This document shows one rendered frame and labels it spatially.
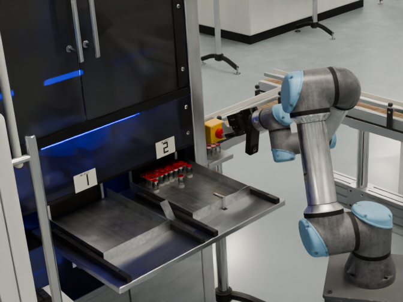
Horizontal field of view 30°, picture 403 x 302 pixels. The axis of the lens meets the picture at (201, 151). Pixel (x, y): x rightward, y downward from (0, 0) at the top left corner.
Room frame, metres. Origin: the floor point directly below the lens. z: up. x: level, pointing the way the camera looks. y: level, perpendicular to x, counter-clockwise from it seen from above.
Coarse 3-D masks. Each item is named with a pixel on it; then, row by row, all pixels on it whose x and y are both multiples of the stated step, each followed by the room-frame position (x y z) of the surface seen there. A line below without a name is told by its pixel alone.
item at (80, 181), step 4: (88, 172) 2.20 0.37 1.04; (92, 172) 2.21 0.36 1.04; (76, 176) 2.17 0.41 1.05; (80, 176) 2.18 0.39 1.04; (84, 176) 2.19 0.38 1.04; (88, 176) 2.20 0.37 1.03; (92, 176) 2.21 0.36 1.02; (96, 176) 2.22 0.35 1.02; (76, 180) 2.17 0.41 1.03; (80, 180) 2.18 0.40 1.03; (84, 180) 2.19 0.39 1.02; (92, 180) 2.21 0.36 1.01; (96, 180) 2.22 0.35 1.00; (76, 184) 2.17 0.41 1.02; (80, 184) 2.18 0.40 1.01; (84, 184) 2.19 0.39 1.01; (92, 184) 2.21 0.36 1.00; (96, 184) 2.22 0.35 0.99; (76, 188) 2.17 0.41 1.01; (80, 188) 2.18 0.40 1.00; (84, 188) 2.19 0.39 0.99; (76, 192) 2.17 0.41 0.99
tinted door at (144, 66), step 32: (96, 0) 2.29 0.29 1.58; (128, 0) 2.37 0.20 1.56; (160, 0) 2.45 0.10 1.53; (128, 32) 2.36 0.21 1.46; (160, 32) 2.44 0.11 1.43; (96, 64) 2.27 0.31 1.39; (128, 64) 2.35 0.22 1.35; (160, 64) 2.44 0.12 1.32; (96, 96) 2.26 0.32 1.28; (128, 96) 2.34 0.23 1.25
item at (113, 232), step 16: (112, 192) 2.31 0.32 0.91; (80, 208) 2.27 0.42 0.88; (96, 208) 2.26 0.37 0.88; (112, 208) 2.25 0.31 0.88; (128, 208) 2.24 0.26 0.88; (144, 208) 2.18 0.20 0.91; (64, 224) 2.16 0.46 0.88; (80, 224) 2.15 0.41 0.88; (96, 224) 2.15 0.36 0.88; (112, 224) 2.14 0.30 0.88; (128, 224) 2.13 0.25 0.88; (144, 224) 2.13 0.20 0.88; (160, 224) 2.06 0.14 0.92; (80, 240) 2.00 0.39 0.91; (96, 240) 2.04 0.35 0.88; (112, 240) 2.04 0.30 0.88; (128, 240) 1.98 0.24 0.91; (144, 240) 2.01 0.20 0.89; (112, 256) 1.93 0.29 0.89
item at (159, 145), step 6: (168, 138) 2.43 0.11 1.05; (174, 138) 2.44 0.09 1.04; (156, 144) 2.39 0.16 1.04; (162, 144) 2.41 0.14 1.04; (168, 144) 2.43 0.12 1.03; (174, 144) 2.44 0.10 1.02; (156, 150) 2.39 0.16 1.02; (162, 150) 2.41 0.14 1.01; (174, 150) 2.44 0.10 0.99; (162, 156) 2.40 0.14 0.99
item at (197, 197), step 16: (208, 176) 2.44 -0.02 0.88; (224, 176) 2.38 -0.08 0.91; (144, 192) 2.32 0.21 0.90; (160, 192) 2.34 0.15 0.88; (176, 192) 2.33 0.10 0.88; (192, 192) 2.33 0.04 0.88; (208, 192) 2.32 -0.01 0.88; (224, 192) 2.31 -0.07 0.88; (240, 192) 2.26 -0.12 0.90; (176, 208) 2.18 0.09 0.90; (192, 208) 2.21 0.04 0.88; (208, 208) 2.16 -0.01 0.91
